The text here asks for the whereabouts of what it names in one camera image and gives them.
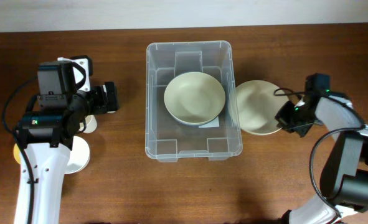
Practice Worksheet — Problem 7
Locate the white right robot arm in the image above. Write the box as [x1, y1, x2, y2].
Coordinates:
[273, 73, 368, 224]

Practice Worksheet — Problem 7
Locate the white label in container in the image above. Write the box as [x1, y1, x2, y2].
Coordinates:
[199, 117, 220, 128]

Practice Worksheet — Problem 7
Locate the cream bowl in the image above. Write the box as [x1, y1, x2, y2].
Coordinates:
[236, 80, 289, 136]
[164, 72, 226, 118]

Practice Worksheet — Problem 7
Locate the yellow small bowl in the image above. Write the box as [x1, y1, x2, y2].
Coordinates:
[13, 144, 21, 164]

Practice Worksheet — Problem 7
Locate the dark blue bowl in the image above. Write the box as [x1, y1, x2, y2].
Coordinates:
[170, 114, 217, 126]

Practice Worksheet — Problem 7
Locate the cream white plastic cup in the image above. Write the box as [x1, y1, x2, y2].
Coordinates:
[78, 115, 97, 134]

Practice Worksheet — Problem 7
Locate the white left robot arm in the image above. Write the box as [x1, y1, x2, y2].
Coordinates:
[11, 82, 119, 223]

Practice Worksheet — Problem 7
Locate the white small bowl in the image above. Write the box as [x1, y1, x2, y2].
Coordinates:
[65, 136, 90, 174]

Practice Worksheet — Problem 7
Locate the clear plastic storage container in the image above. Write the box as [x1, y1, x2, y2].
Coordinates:
[145, 40, 243, 162]

